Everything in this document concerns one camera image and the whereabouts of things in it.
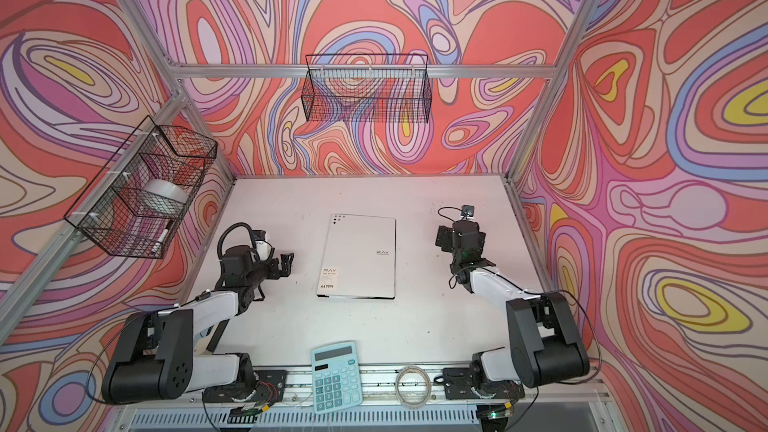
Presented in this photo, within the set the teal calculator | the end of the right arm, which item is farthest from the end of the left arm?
the end of the right arm

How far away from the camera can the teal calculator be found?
718 millimetres

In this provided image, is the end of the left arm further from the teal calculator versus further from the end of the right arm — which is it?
the end of the right arm
